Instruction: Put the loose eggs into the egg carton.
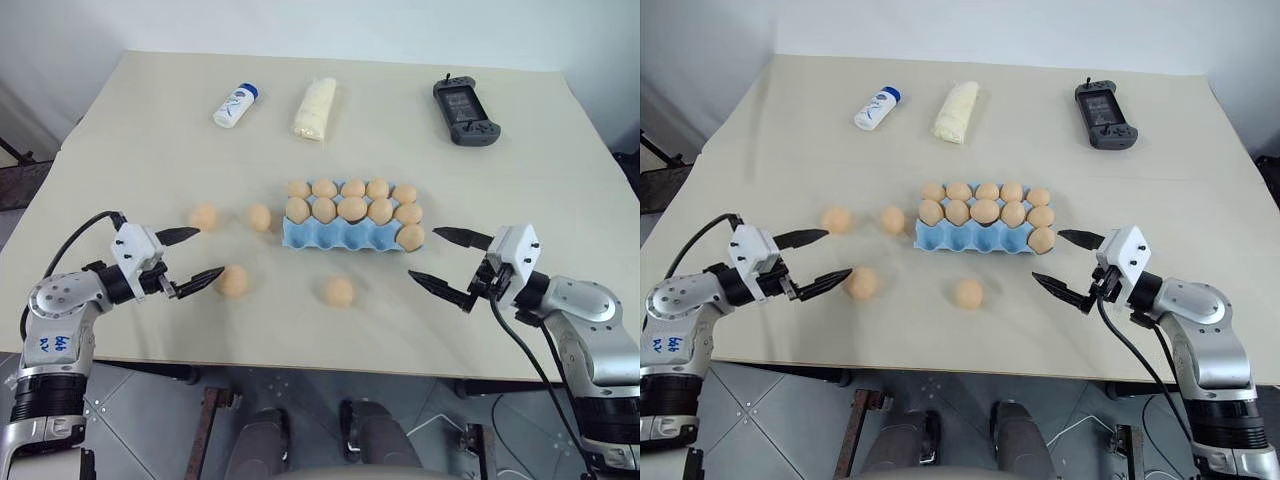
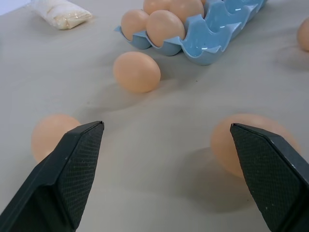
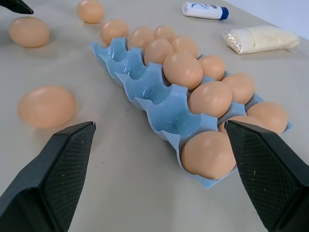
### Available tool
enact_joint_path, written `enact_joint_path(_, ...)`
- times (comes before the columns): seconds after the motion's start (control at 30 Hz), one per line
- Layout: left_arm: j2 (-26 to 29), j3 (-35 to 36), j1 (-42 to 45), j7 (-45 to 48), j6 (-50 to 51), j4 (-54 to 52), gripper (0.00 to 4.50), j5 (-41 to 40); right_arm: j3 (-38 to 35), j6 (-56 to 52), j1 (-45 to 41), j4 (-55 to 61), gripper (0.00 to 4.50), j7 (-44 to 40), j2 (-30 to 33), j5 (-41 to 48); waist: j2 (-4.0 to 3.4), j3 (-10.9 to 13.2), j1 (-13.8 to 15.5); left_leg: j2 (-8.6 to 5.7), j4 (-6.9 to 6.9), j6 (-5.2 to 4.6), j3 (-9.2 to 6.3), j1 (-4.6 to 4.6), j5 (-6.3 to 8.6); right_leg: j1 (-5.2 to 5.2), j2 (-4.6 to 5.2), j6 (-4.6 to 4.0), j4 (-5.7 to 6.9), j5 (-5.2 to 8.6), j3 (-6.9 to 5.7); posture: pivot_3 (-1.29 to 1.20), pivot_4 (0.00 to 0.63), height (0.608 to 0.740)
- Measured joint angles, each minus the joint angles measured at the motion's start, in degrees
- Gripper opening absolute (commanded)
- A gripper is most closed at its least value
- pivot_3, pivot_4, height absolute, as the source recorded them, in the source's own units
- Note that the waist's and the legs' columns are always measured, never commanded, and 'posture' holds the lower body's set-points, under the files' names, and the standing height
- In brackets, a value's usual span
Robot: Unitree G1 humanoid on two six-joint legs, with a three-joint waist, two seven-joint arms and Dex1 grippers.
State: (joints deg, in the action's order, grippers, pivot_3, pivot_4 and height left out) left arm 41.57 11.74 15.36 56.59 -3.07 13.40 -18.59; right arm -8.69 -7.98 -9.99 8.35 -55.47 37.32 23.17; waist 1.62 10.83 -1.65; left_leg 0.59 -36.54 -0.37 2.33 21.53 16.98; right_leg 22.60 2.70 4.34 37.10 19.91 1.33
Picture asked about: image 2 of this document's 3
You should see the brown egg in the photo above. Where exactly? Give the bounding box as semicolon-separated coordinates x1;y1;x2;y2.
30;114;82;164
146;10;186;47
112;51;161;94
169;0;205;25
120;9;151;41
296;17;309;52
209;113;302;180
143;0;172;15

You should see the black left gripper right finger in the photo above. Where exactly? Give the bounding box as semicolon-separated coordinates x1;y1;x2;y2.
230;123;309;232

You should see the clear bag of white grains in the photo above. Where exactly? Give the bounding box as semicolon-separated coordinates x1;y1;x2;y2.
33;0;94;30

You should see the blue plastic egg tray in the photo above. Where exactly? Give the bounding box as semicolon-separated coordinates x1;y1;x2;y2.
114;0;268;66

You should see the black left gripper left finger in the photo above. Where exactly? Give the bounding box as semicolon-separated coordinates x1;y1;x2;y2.
0;120;105;232

